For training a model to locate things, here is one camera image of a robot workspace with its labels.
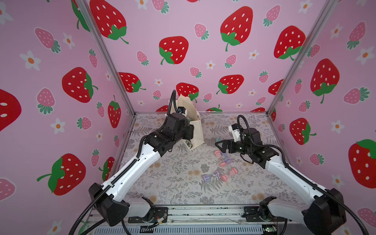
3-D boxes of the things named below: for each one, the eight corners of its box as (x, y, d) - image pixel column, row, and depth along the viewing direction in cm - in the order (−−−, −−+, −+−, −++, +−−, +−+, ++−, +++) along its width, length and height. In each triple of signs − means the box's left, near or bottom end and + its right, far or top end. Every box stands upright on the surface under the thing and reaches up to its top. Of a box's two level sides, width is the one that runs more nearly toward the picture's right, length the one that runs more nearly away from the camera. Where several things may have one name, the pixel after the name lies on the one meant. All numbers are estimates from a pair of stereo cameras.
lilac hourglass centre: (204, 182, 87) (204, 180, 84) (202, 177, 89) (202, 175, 86) (219, 177, 89) (220, 175, 86) (217, 172, 91) (218, 170, 88)
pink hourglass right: (224, 182, 87) (225, 180, 84) (220, 177, 89) (221, 175, 86) (236, 174, 90) (238, 171, 87) (233, 169, 92) (234, 167, 89)
